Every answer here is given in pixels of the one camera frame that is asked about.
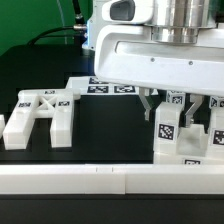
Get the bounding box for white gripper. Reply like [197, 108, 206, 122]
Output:
[94, 0, 224, 121]

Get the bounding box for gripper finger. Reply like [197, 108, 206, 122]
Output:
[185, 94, 204, 127]

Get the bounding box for white chair seat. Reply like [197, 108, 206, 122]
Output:
[153, 124, 224, 165]

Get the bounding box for white tagged cube right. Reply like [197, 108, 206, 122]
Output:
[209, 96, 224, 108]

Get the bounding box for white tagged cube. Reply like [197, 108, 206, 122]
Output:
[166, 90, 186, 104]
[209, 96, 224, 108]

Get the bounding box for marker sheet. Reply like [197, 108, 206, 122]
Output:
[66, 76, 140, 95]

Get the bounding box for white block left edge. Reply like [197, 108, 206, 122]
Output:
[0, 115, 5, 139]

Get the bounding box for white chair back frame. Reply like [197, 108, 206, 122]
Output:
[3, 89, 81, 150]

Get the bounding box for black cable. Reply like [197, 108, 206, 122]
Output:
[27, 0, 90, 46]

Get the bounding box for white front rail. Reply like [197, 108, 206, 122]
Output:
[0, 164, 224, 194]

